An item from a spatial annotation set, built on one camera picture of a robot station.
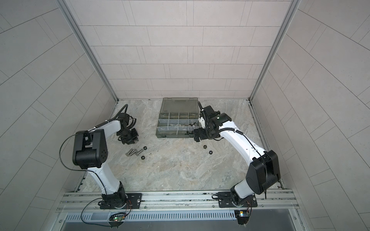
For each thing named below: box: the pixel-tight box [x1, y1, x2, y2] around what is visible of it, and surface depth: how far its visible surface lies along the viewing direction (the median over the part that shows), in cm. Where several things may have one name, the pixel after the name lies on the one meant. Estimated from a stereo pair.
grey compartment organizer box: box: [155, 97, 199, 139], surface depth 104 cm
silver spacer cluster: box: [125, 148, 144, 157], surface depth 88 cm
